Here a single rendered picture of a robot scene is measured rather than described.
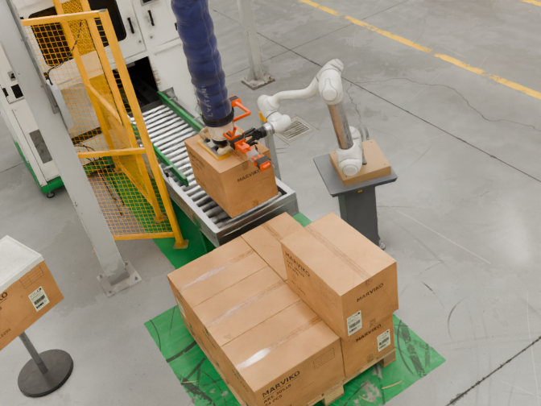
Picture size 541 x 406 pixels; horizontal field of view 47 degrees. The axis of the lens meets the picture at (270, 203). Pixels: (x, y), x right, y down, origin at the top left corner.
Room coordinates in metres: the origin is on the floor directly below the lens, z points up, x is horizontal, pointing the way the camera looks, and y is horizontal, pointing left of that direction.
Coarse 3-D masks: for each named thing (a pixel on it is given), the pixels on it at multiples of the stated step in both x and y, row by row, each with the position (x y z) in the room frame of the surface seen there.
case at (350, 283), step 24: (336, 216) 2.94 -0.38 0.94; (288, 240) 2.81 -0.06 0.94; (312, 240) 2.76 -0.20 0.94; (336, 240) 2.72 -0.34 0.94; (360, 240) 2.68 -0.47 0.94; (288, 264) 2.77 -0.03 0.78; (312, 264) 2.56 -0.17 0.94; (336, 264) 2.52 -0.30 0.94; (360, 264) 2.48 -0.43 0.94; (384, 264) 2.45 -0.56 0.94; (312, 288) 2.54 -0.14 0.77; (336, 288) 2.34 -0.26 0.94; (360, 288) 2.34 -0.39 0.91; (384, 288) 2.41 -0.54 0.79; (336, 312) 2.34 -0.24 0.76; (360, 312) 2.33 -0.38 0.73; (384, 312) 2.41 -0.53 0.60
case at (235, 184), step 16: (240, 128) 4.01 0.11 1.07; (192, 144) 3.93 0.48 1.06; (256, 144) 3.74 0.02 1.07; (192, 160) 3.94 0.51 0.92; (208, 160) 3.66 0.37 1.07; (224, 160) 3.62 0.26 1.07; (240, 160) 3.57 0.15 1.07; (208, 176) 3.71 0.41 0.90; (224, 176) 3.48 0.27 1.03; (240, 176) 3.53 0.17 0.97; (256, 176) 3.58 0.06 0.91; (272, 176) 3.63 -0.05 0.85; (208, 192) 3.80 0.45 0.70; (224, 192) 3.49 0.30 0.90; (240, 192) 3.51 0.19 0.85; (256, 192) 3.56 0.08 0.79; (272, 192) 3.61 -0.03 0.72; (224, 208) 3.56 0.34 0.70; (240, 208) 3.50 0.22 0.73
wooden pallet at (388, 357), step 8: (184, 320) 3.10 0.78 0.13; (192, 336) 3.04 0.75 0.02; (200, 344) 2.94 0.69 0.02; (208, 352) 2.76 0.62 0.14; (392, 352) 2.49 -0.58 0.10; (376, 360) 2.43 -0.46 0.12; (384, 360) 2.46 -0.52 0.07; (392, 360) 2.49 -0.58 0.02; (216, 368) 2.70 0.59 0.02; (360, 368) 2.40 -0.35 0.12; (224, 376) 2.56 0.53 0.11; (352, 376) 2.35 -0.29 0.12; (336, 384) 2.30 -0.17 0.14; (232, 392) 2.50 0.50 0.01; (328, 392) 2.27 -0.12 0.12; (336, 392) 2.29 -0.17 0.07; (240, 400) 2.41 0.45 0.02; (312, 400) 2.22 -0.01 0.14; (328, 400) 2.27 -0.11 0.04
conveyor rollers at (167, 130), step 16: (144, 112) 5.57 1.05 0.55; (160, 112) 5.53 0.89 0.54; (160, 128) 5.23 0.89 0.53; (176, 128) 5.13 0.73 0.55; (192, 128) 5.08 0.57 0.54; (160, 144) 4.93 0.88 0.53; (176, 144) 4.84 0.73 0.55; (160, 160) 4.64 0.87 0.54; (176, 160) 4.60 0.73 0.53; (192, 176) 4.28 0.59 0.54; (192, 192) 4.07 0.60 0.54; (208, 208) 3.83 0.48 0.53; (256, 208) 3.70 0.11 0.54; (224, 224) 3.59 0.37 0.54
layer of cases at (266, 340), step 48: (240, 240) 3.36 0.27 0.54; (192, 288) 2.98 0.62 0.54; (240, 288) 2.89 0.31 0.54; (288, 288) 2.80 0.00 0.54; (240, 336) 2.49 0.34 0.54; (288, 336) 2.42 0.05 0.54; (336, 336) 2.35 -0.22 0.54; (384, 336) 2.47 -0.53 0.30; (240, 384) 2.28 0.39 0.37; (288, 384) 2.17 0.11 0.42
